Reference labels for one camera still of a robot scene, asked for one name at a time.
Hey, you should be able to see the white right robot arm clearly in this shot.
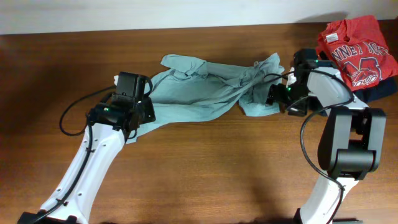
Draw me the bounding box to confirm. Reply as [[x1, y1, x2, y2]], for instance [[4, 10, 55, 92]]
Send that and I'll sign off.
[[266, 49, 386, 223]]

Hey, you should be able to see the navy blue folded garment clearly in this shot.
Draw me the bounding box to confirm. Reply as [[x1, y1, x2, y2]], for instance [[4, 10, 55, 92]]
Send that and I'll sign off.
[[310, 76, 398, 116]]

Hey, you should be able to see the red printed t-shirt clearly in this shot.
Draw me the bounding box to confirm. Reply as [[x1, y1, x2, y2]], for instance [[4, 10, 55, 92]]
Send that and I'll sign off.
[[317, 15, 397, 91]]

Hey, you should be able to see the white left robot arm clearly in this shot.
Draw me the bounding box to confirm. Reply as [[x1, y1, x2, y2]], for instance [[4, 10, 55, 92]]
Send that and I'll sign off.
[[18, 72, 155, 223]]

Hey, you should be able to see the light blue t-shirt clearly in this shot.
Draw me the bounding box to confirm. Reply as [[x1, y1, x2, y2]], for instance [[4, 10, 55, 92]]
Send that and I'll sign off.
[[127, 54, 284, 143]]

